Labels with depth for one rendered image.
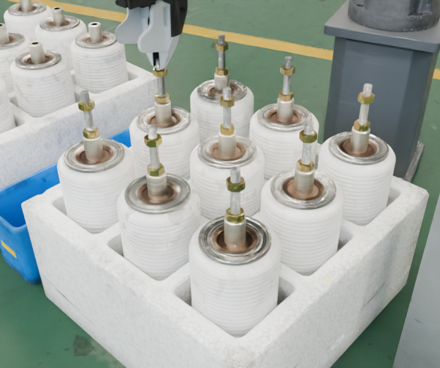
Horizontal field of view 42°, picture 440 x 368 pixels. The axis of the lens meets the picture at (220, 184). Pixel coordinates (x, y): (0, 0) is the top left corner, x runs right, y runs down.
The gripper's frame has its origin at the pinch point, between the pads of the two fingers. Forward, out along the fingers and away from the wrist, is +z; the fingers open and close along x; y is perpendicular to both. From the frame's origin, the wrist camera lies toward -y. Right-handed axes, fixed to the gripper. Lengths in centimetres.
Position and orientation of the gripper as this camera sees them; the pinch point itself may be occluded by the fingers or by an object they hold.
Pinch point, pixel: (161, 55)
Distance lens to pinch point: 76.2
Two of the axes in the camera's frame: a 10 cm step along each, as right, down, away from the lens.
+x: 7.3, 4.0, -5.5
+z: 0.1, 8.1, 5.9
